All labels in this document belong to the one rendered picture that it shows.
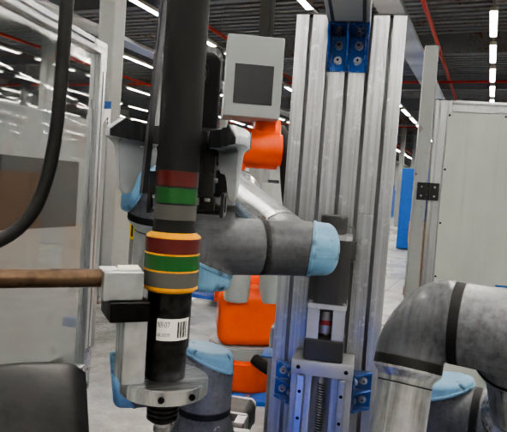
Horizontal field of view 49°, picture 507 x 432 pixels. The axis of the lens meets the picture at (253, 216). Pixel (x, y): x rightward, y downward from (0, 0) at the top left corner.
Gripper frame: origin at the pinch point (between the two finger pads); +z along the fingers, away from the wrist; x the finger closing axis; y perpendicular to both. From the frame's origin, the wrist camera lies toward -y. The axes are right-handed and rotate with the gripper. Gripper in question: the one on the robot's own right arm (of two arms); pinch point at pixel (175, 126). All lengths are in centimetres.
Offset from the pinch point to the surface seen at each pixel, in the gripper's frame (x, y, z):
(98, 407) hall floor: 95, 166, -341
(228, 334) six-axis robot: 9, 119, -383
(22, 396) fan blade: 14.5, 25.5, -9.8
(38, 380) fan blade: 13.9, 24.6, -11.9
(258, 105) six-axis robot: -2, -58, -391
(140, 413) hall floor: 64, 166, -337
